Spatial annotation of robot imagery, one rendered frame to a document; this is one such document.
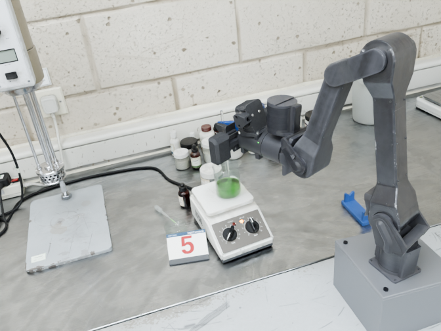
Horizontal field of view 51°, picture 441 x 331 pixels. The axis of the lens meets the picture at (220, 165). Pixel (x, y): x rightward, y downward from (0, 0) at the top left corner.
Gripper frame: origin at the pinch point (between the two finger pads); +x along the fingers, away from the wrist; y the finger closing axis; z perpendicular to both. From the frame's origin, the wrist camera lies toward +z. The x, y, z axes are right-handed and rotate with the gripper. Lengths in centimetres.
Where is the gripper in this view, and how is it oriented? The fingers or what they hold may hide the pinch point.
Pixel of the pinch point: (227, 128)
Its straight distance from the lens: 101.1
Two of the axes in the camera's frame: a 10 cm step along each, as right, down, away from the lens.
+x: -6.9, -3.2, 6.5
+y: -7.2, 4.2, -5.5
